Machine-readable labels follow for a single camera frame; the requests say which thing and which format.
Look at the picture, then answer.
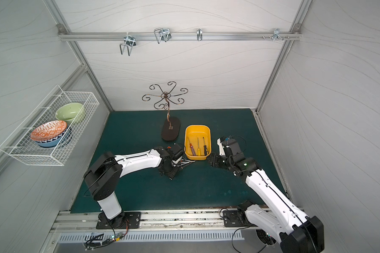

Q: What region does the black yellow phillips screwdriver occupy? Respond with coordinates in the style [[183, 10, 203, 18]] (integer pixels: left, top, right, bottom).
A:
[[203, 137, 209, 157]]

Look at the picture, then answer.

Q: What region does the purple handle red screwdriver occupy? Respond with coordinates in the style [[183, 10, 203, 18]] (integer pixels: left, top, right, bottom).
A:
[[187, 137, 196, 156]]

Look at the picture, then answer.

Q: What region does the yellow slim screwdriver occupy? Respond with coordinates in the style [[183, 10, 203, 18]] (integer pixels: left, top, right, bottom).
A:
[[197, 137, 201, 157]]

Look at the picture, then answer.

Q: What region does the yellow plastic storage box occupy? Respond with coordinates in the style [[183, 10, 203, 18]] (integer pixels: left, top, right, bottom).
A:
[[184, 125, 212, 161]]

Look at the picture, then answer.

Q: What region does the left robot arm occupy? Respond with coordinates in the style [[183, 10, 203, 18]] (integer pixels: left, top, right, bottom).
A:
[[83, 146, 184, 220]]

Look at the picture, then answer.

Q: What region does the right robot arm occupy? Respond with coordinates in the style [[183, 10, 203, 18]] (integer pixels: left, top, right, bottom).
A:
[[216, 138, 325, 253]]

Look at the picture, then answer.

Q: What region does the copper scroll hook stand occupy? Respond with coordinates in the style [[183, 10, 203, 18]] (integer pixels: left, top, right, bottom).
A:
[[141, 81, 189, 141]]

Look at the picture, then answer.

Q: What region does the black round fan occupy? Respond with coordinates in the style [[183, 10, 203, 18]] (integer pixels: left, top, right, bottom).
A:
[[255, 229, 276, 246]]

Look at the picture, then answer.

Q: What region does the green ceramic bowl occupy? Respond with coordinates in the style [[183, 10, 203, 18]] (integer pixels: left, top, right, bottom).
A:
[[55, 103, 86, 125]]

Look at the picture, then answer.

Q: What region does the blue bowl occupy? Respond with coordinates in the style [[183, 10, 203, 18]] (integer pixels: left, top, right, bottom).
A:
[[35, 130, 72, 148]]

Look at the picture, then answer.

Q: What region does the orange patterned bowl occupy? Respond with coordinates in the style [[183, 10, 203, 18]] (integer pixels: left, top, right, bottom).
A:
[[30, 120, 68, 141]]

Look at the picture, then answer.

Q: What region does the small metal hook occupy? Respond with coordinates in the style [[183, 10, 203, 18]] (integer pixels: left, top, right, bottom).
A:
[[196, 28, 203, 42]]

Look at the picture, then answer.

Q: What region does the metal double hook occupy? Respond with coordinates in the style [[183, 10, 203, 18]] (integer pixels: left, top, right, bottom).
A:
[[119, 33, 136, 56]]

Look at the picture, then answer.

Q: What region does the metal peg hook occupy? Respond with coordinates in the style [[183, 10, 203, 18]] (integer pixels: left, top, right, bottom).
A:
[[262, 29, 290, 41]]

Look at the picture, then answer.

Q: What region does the metal loop hook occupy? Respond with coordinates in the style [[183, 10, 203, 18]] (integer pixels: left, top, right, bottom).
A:
[[154, 28, 172, 44]]

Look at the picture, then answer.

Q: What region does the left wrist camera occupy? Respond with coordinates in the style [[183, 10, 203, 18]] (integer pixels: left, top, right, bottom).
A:
[[168, 143, 184, 164]]

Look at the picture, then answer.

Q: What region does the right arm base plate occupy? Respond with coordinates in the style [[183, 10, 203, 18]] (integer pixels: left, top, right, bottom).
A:
[[220, 208, 250, 228]]

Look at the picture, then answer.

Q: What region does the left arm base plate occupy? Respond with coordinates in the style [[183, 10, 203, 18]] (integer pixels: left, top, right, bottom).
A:
[[96, 211, 141, 229]]

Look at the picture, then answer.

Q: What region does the black cable bundle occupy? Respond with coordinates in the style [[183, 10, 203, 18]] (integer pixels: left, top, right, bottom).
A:
[[83, 218, 130, 251]]

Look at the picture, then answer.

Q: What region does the white wire wall basket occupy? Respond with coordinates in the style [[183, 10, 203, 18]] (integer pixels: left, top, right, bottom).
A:
[[0, 86, 99, 166]]

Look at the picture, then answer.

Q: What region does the aluminium wall rail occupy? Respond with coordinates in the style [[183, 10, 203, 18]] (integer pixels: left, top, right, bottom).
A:
[[58, 31, 303, 42]]

